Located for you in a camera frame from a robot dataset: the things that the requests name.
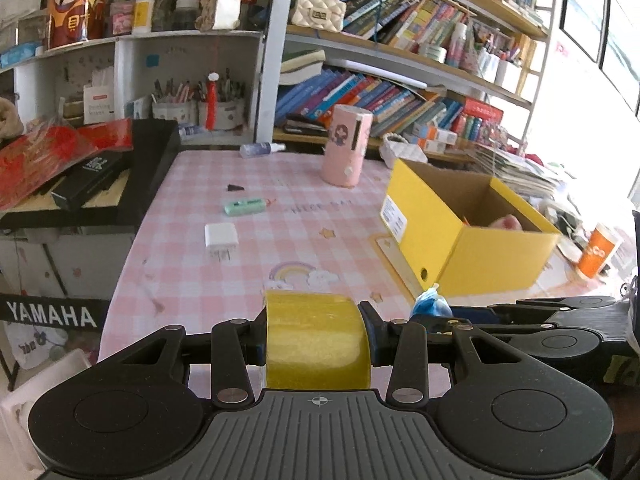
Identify white pen holder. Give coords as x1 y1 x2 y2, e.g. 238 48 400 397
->
198 100 244 133
151 100 197 133

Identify orange white small box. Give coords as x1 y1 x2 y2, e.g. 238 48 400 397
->
425 127 458 146
412 135 446 155

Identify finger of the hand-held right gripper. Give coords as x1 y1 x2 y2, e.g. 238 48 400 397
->
488 300 552 314
435 309 551 335

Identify white charger plug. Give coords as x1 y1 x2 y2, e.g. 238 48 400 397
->
204 223 240 263

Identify black electronic keyboard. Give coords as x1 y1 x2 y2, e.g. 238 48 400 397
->
0 119 182 231

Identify small blue white box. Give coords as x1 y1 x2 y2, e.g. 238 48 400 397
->
125 97 153 121

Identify row of white stationery holders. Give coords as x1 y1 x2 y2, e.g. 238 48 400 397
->
450 22 533 93

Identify long black box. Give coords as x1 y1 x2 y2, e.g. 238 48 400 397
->
50 150 126 211

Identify red figure-print canister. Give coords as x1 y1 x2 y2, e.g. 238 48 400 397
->
47 0 110 51

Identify orange paper cup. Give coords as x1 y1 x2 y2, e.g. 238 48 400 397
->
576 222 625 281

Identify row of colourful books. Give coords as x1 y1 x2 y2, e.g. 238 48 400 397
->
274 67 506 142

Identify red glitter paper pack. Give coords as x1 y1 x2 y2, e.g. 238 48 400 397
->
0 127 98 211

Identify blue plastic bag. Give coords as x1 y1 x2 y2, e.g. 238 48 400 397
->
411 284 454 319

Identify white bookshelf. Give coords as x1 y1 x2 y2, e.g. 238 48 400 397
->
0 0 561 161

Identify yellow tape roll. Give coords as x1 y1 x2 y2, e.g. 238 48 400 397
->
263 290 372 391

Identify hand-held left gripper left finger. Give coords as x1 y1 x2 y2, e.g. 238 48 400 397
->
119 309 269 409

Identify light blue box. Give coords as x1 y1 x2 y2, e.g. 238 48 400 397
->
0 42 43 68

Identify dark glass jar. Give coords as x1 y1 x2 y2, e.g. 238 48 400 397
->
175 0 201 31

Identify green correction tape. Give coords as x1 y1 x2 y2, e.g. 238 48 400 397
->
223 198 266 215

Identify pink checked tablecloth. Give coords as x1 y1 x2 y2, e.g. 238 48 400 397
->
97 150 601 391

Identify white bottle yellow label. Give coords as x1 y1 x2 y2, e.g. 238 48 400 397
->
132 0 158 35

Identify pink humidifier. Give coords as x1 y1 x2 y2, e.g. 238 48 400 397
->
321 105 373 188

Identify beige cloth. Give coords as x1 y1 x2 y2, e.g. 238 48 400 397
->
0 99 25 140

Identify white box red label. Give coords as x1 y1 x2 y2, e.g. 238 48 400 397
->
82 82 116 126

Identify row of shelf books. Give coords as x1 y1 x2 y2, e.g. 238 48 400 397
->
342 0 471 51

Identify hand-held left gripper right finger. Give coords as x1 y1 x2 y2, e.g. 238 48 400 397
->
358 301 517 406

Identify small pink box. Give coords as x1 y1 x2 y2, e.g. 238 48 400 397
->
111 1 135 36

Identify red tassel ornament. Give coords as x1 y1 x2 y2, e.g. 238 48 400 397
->
204 72 222 131

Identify clear spray bottle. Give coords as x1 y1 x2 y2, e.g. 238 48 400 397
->
239 142 287 159

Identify white quilted handbag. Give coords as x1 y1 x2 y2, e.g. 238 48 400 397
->
378 133 430 168

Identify red envelope pack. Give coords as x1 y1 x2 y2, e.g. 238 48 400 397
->
75 119 135 151

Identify white plastic basket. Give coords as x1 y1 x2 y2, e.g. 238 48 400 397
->
0 349 93 476

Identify black framed picture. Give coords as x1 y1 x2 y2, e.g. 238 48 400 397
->
559 0 608 63
600 0 640 116

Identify stack of papers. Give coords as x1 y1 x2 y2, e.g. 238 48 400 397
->
472 142 568 201

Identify yellow cardboard box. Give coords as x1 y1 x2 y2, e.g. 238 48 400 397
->
378 158 563 298

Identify cream quilted pearl-handle handbag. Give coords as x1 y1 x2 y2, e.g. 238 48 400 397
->
292 0 347 33

